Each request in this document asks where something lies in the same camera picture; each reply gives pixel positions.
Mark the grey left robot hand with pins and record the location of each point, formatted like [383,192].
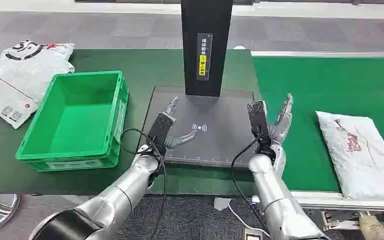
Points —
[178,140]

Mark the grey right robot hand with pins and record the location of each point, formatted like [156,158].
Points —
[282,126]

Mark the white parcel with red print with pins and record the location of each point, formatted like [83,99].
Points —
[361,155]

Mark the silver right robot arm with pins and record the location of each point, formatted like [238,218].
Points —
[278,205]

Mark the dark grey scanner pad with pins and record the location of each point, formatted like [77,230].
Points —
[218,142]

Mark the green conveyor belt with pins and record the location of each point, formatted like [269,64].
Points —
[324,86]

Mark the white plug adapter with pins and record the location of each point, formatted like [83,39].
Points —
[221,203]

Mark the green plastic crate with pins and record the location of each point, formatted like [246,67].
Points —
[79,122]

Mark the power strip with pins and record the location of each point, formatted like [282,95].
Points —
[253,234]

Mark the black scanner column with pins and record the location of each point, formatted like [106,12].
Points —
[207,20]

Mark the white parcel with black brushwork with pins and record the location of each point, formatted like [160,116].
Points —
[36,69]

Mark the white parcel with QR codes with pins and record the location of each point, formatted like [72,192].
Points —
[6,99]

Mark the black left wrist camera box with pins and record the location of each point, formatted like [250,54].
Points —
[160,129]

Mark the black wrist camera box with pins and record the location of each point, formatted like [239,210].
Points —
[160,129]
[258,117]

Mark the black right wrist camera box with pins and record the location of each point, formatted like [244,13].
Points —
[258,117]

